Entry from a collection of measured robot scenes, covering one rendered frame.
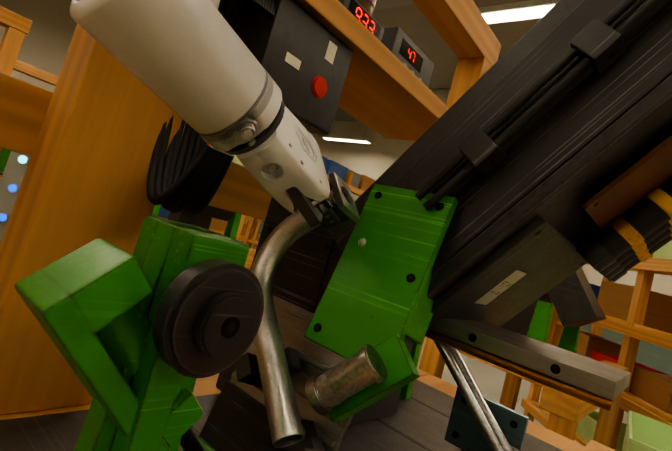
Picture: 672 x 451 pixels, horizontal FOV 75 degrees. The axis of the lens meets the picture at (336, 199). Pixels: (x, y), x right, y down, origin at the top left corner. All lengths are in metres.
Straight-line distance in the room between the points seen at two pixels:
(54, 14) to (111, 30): 10.52
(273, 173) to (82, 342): 0.22
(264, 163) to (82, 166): 0.29
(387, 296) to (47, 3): 10.57
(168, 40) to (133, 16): 0.03
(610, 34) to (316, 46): 0.39
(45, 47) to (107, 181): 10.11
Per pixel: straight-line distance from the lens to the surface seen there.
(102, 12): 0.35
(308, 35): 0.70
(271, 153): 0.40
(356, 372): 0.45
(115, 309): 0.29
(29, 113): 0.70
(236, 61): 0.37
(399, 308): 0.48
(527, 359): 0.56
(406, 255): 0.50
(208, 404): 0.75
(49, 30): 10.79
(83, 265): 0.30
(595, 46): 0.51
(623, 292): 4.01
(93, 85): 0.63
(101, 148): 0.64
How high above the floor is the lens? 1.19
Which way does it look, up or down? 5 degrees up
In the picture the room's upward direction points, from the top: 16 degrees clockwise
